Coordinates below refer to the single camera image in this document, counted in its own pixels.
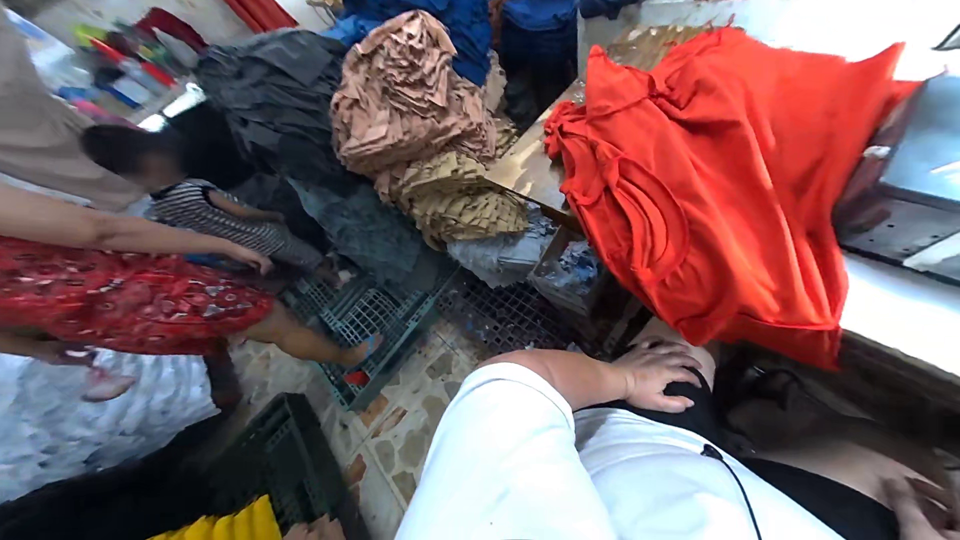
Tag person's left forearm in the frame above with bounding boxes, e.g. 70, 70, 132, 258
477, 348, 630, 412

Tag red hanging cloth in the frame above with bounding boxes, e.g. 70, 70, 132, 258
223, 0, 300, 34

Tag person's legs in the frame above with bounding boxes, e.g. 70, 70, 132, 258
576, 316, 924, 540

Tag pile of teal-grey fabric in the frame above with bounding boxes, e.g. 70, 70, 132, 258
285, 177, 451, 292

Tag pile of white fabric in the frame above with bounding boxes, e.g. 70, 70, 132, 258
0, 348, 222, 505

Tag white machine table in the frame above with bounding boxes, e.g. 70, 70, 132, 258
838, 251, 960, 387

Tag black thin cable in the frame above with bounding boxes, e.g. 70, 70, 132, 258
700, 444, 764, 540

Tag pile of blue fabric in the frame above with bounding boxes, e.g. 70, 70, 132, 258
321, 0, 580, 87

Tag stack of red garments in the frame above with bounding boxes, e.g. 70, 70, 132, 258
543, 25, 924, 372

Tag black fabric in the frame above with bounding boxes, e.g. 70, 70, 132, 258
0, 414, 234, 540

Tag grey sewing machine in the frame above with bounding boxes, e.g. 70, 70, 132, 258
832, 72, 960, 286

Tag yellow fabric bundle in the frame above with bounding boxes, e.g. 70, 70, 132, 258
147, 494, 283, 540

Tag person's left hand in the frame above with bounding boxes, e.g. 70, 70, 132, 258
613, 336, 705, 415

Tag pile of pinkish-brown fabric pieces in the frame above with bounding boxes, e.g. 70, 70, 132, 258
330, 9, 499, 181

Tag pile of light grey fabric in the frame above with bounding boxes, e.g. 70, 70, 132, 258
445, 206, 560, 289

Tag person's body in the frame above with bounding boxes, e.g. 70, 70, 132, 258
394, 361, 849, 540

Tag wooden work table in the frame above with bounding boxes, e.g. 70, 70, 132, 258
483, 24, 721, 234

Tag brown fabric bundle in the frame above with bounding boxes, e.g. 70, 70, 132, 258
282, 514, 347, 540

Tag person's right hand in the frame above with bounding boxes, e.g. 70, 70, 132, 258
880, 469, 960, 540

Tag pile of dark grey fabric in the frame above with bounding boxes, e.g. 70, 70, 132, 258
195, 28, 370, 200

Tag pile of tan fabric pieces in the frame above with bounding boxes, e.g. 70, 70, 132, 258
375, 150, 531, 250

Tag dark green plastic crate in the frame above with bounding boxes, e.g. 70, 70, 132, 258
213, 392, 370, 540

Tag pile of mixed coloured items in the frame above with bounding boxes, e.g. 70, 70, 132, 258
26, 7, 210, 125

